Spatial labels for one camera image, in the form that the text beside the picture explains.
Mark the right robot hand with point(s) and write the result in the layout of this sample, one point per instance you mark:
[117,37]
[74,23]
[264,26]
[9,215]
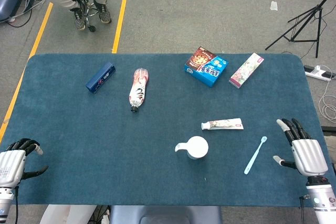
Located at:
[309,155]

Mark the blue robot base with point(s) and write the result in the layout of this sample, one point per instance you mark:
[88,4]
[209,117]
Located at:
[162,213]

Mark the dark blue long box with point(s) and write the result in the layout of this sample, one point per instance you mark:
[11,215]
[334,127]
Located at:
[101,77]

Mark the black tripod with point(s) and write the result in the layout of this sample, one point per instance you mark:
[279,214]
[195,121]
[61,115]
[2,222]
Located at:
[319,9]

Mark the light blue toothbrush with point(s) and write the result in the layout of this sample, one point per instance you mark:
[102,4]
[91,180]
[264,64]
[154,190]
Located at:
[254,155]

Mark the black stool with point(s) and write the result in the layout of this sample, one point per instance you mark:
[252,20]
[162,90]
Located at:
[89,11]

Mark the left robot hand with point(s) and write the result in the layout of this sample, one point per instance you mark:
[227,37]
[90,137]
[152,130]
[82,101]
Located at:
[10,163]

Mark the white power strip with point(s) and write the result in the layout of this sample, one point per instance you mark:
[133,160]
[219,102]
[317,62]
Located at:
[315,72]

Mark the long yellow floor tape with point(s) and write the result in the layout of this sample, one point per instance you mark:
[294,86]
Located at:
[34,48]

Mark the white pink small box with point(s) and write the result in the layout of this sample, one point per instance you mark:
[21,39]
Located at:
[246,70]

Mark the blue snack box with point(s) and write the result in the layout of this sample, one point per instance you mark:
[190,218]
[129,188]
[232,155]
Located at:
[207,70]

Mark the white robot body cover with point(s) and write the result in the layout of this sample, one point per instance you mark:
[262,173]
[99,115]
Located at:
[65,214]

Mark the short yellow floor tape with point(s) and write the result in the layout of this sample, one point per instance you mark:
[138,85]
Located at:
[119,24]

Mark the blue table mat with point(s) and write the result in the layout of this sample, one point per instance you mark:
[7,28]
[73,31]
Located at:
[105,142]

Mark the plastic bottle red white label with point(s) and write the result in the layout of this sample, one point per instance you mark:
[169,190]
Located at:
[139,90]

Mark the flat white paper scrap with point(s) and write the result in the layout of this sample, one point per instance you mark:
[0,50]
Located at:
[274,5]

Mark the white toothpaste tube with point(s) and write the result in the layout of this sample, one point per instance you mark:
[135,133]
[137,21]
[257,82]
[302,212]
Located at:
[225,124]

